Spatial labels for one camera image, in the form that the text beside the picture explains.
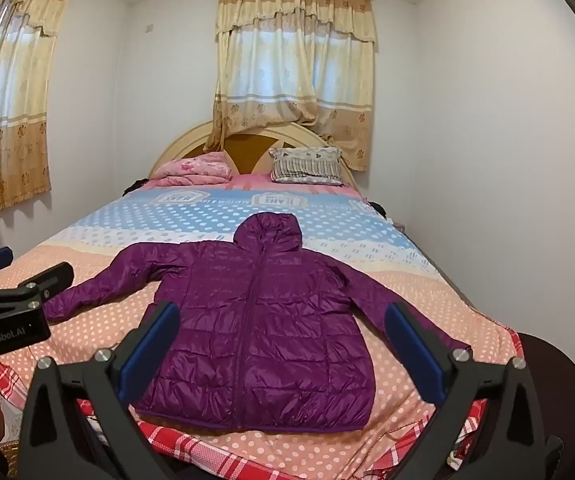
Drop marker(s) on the beige wooden headboard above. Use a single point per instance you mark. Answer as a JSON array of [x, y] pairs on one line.
[[187, 147]]

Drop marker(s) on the dark brown wooden furniture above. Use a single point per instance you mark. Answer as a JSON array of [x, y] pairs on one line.
[[557, 375]]

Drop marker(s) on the red plaid blanket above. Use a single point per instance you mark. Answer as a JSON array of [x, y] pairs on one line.
[[182, 447]]

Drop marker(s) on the polka-dot bedspread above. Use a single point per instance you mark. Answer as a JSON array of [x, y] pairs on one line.
[[167, 220]]

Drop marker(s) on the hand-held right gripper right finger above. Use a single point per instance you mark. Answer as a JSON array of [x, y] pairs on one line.
[[410, 345]]

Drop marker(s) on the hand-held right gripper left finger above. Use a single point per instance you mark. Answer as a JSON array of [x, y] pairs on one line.
[[150, 342]]

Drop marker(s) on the dark cloth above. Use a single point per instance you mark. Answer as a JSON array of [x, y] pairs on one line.
[[137, 186], [378, 208]]

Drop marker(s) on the narrow beige floral curtain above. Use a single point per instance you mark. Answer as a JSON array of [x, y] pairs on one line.
[[292, 60]]

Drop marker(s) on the striped pillow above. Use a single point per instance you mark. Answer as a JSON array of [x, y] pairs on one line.
[[307, 165]]

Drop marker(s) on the pink folded blanket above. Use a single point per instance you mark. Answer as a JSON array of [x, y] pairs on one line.
[[192, 170]]

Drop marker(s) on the wide beige floral curtain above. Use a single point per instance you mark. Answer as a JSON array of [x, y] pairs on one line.
[[7, 110]]

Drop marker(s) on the purple puffer jacket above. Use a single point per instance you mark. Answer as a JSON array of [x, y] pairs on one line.
[[267, 335]]

